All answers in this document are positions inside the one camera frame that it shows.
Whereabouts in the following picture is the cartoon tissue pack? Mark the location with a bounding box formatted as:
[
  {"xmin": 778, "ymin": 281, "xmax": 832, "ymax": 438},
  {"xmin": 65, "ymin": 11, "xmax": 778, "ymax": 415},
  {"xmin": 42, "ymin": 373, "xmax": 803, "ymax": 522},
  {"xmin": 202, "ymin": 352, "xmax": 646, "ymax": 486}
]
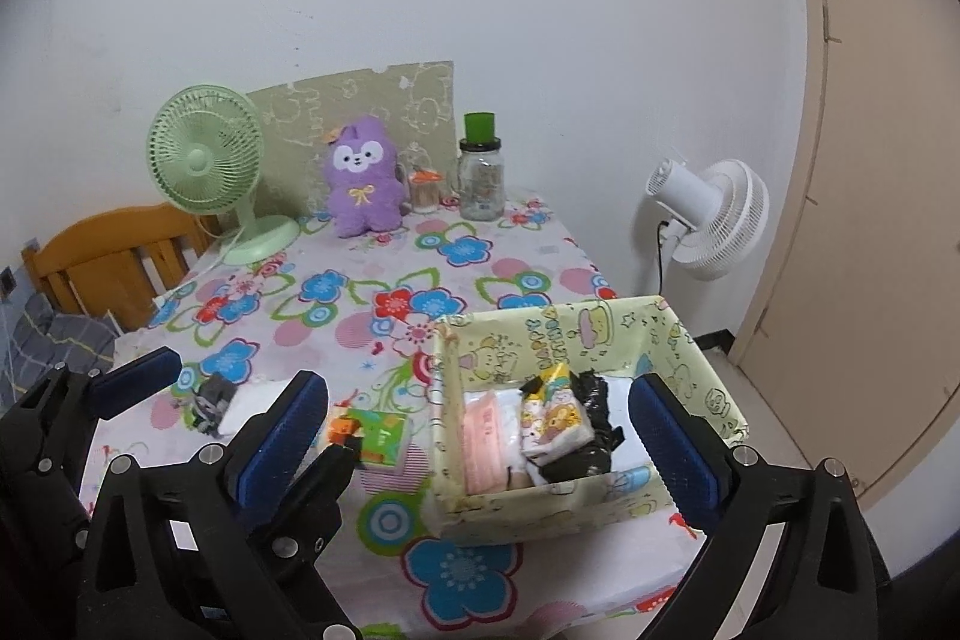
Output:
[{"xmin": 520, "ymin": 364, "xmax": 597, "ymax": 461}]

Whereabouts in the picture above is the floral tablecloth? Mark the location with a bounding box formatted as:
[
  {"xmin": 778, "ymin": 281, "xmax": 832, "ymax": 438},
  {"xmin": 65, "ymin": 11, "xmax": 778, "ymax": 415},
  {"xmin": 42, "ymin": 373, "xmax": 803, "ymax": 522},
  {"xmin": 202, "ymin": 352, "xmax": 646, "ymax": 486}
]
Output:
[{"xmin": 79, "ymin": 190, "xmax": 706, "ymax": 640}]

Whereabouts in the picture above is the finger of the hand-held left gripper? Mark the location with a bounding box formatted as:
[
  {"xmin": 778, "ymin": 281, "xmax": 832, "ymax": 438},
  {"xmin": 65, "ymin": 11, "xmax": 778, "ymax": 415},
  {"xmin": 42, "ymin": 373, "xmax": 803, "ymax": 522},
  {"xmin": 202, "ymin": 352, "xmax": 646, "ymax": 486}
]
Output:
[
  {"xmin": 0, "ymin": 346, "xmax": 183, "ymax": 506},
  {"xmin": 244, "ymin": 441, "xmax": 362, "ymax": 570}
]

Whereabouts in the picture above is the white soft pack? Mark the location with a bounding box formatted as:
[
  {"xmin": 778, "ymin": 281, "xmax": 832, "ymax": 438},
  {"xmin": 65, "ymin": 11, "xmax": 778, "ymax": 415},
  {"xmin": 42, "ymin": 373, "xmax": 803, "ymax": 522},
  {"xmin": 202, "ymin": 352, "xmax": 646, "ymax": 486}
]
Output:
[{"xmin": 217, "ymin": 377, "xmax": 290, "ymax": 438}]

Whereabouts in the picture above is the beige door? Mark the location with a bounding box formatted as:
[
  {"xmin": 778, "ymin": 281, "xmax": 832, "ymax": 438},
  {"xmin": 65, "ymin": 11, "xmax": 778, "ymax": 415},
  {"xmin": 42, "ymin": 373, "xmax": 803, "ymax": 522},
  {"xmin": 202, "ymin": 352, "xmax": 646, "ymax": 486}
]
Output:
[{"xmin": 780, "ymin": 0, "xmax": 960, "ymax": 513}]

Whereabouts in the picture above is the green card packet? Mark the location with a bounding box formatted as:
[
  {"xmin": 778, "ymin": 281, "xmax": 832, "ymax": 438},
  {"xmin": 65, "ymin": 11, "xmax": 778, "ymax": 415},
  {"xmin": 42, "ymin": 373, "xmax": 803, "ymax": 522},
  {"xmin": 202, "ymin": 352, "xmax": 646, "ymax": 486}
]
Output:
[{"xmin": 326, "ymin": 407, "xmax": 412, "ymax": 470}]

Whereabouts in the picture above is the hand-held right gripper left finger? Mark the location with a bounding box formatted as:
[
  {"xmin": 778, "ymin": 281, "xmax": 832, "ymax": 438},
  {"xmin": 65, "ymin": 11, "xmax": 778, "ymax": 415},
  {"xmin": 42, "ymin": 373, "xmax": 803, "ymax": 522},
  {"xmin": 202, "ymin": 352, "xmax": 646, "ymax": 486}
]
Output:
[{"xmin": 75, "ymin": 370, "xmax": 361, "ymax": 640}]

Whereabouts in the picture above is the green patterned board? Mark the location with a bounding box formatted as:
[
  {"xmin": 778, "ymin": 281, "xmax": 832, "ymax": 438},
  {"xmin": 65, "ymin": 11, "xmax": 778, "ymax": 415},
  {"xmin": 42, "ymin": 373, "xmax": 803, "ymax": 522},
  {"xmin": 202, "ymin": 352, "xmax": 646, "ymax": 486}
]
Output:
[{"xmin": 246, "ymin": 60, "xmax": 456, "ymax": 217}]

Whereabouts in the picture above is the yellow cartoon storage box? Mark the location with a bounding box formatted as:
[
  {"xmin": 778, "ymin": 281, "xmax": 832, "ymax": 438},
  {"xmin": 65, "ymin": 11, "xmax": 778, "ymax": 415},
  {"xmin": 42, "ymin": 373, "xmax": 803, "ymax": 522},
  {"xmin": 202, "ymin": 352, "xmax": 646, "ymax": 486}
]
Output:
[{"xmin": 420, "ymin": 293, "xmax": 751, "ymax": 547}]

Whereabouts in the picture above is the pink face mask pack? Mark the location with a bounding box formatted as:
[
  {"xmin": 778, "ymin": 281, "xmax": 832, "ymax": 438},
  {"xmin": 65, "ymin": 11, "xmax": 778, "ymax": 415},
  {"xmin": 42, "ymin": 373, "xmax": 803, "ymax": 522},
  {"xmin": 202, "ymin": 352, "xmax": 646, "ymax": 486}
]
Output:
[{"xmin": 463, "ymin": 394, "xmax": 522, "ymax": 495}]

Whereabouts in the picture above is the purple plush toy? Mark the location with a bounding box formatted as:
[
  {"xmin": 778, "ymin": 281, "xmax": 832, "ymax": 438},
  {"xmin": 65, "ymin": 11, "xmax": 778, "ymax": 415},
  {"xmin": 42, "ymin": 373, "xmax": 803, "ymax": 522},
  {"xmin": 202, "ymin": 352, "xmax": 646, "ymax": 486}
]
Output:
[{"xmin": 324, "ymin": 115, "xmax": 410, "ymax": 238}]

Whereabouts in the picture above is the white folded cloth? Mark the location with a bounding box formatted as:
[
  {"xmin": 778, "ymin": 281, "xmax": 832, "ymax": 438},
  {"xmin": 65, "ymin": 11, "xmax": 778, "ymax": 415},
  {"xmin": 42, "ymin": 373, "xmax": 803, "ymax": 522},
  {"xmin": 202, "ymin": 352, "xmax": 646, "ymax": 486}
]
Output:
[{"xmin": 604, "ymin": 377, "xmax": 653, "ymax": 468}]

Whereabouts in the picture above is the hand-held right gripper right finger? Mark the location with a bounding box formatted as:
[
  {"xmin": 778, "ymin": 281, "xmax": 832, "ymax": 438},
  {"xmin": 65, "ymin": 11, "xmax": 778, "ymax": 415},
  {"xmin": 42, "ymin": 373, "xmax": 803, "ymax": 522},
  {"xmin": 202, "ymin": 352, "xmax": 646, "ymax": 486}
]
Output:
[{"xmin": 628, "ymin": 374, "xmax": 880, "ymax": 640}]

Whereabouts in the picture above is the white standing fan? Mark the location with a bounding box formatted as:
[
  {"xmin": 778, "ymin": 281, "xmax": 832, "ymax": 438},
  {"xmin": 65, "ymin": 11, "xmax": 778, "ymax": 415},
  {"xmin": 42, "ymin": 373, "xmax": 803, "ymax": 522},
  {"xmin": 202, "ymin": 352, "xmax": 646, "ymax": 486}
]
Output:
[{"xmin": 646, "ymin": 158, "xmax": 770, "ymax": 298}]

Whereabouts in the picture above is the cotton swab jar orange lid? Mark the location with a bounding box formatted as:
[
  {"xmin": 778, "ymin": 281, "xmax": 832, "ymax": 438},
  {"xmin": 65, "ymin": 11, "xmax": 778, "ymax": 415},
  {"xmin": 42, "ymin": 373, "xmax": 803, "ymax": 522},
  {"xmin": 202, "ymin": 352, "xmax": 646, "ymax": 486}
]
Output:
[{"xmin": 409, "ymin": 167, "xmax": 443, "ymax": 215}]

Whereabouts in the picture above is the grey knitted cloth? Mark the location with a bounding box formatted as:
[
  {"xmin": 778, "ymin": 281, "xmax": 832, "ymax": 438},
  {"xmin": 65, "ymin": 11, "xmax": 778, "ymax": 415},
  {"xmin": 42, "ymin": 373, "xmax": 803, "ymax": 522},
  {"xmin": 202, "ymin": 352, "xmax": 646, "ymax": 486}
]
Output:
[{"xmin": 184, "ymin": 374, "xmax": 237, "ymax": 435}]

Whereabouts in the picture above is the glass mug jar green lid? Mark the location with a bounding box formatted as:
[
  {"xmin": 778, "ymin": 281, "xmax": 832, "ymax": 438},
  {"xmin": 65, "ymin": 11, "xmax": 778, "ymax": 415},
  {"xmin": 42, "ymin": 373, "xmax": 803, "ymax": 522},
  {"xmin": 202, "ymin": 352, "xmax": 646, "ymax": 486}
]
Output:
[{"xmin": 448, "ymin": 113, "xmax": 507, "ymax": 221}]

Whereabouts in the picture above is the clear plastic bag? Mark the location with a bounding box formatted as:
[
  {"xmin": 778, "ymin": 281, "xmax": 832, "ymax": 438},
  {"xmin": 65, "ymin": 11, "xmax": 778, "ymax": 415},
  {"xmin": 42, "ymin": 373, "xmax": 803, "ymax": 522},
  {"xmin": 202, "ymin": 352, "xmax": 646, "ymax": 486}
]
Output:
[{"xmin": 495, "ymin": 389, "xmax": 541, "ymax": 483}]

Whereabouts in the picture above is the green desk fan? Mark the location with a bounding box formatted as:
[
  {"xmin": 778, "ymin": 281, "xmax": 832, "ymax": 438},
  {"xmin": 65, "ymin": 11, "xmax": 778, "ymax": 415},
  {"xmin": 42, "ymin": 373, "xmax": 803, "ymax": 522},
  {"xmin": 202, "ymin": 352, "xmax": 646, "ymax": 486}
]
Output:
[{"xmin": 146, "ymin": 83, "xmax": 301, "ymax": 266}]

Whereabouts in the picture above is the grey plaid pillow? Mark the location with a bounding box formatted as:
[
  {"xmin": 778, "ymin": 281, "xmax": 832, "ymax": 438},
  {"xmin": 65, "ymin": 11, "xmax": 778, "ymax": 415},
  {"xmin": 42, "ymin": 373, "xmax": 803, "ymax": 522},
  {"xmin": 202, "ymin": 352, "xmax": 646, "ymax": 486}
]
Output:
[{"xmin": 0, "ymin": 295, "xmax": 117, "ymax": 416}]

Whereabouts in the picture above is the wooden bed headboard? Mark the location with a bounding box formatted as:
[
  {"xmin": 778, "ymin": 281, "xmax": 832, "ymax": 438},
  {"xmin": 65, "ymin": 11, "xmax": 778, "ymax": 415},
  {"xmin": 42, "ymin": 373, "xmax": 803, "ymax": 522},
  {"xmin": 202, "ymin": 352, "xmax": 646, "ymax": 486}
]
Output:
[{"xmin": 22, "ymin": 203, "xmax": 222, "ymax": 333}]

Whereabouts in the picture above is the white fan power cable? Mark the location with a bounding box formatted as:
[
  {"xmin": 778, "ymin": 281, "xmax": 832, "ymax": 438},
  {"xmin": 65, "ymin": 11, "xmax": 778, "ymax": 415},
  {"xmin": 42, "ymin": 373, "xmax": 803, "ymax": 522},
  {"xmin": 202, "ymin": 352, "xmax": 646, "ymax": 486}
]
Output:
[{"xmin": 152, "ymin": 250, "xmax": 233, "ymax": 310}]

